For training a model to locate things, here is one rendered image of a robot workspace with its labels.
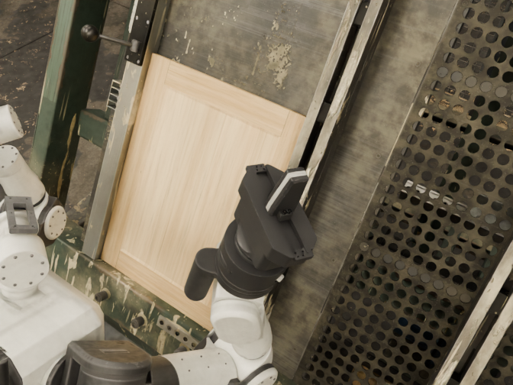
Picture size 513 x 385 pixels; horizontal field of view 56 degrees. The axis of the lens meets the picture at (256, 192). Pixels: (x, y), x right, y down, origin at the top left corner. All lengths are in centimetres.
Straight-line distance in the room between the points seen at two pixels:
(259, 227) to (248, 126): 56
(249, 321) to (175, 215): 58
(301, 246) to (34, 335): 41
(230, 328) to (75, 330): 24
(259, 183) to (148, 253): 76
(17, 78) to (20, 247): 315
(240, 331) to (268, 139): 48
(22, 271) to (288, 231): 39
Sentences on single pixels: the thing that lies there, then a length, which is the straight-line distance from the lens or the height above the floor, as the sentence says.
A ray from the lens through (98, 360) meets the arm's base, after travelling 68.
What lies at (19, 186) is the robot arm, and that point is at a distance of 111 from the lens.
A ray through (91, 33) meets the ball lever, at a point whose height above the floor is 144.
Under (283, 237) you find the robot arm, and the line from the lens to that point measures 51.
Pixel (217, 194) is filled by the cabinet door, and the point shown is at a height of 116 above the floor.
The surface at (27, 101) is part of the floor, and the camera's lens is 357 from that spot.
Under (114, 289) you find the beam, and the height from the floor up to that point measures 88.
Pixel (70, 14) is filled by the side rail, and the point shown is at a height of 139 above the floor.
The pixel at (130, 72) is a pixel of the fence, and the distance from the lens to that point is 121.
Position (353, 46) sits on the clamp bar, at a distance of 95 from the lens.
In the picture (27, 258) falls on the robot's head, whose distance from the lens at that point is 73.
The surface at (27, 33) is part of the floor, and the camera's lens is 433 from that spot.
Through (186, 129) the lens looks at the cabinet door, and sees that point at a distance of 114.
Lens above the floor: 199
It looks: 49 degrees down
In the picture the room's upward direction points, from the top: straight up
